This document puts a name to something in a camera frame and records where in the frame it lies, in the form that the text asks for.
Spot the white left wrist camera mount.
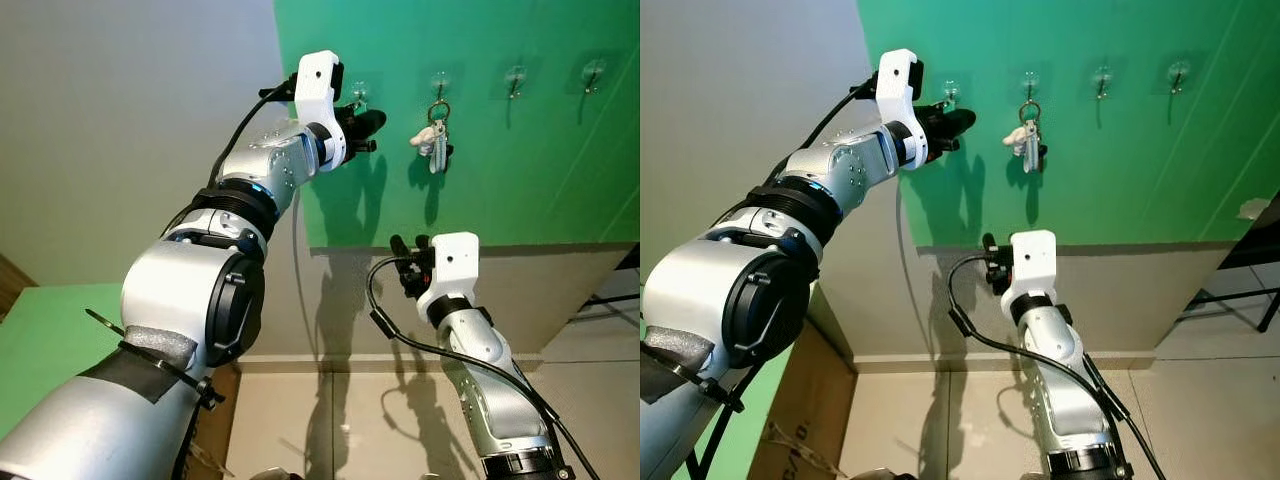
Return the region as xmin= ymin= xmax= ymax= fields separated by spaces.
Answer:
xmin=291 ymin=49 xmax=347 ymax=173
xmin=874 ymin=48 xmax=923 ymax=169

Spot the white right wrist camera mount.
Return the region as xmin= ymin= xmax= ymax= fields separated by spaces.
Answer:
xmin=416 ymin=231 xmax=481 ymax=321
xmin=1002 ymin=229 xmax=1059 ymax=321

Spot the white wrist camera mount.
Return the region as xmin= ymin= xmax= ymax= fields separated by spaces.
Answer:
xmin=291 ymin=49 xmax=347 ymax=173
xmin=874 ymin=48 xmax=923 ymax=169
xmin=1002 ymin=229 xmax=1059 ymax=321
xmin=416 ymin=231 xmax=481 ymax=321

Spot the black folding chair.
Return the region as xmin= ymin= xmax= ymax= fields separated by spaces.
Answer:
xmin=572 ymin=243 xmax=641 ymax=326
xmin=1180 ymin=195 xmax=1280 ymax=333

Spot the green wall sheet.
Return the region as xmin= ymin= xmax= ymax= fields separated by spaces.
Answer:
xmin=272 ymin=0 xmax=641 ymax=251
xmin=856 ymin=0 xmax=1280 ymax=246

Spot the key bunch with white figure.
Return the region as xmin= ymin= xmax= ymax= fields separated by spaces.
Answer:
xmin=1003 ymin=98 xmax=1049 ymax=175
xmin=409 ymin=98 xmax=455 ymax=175

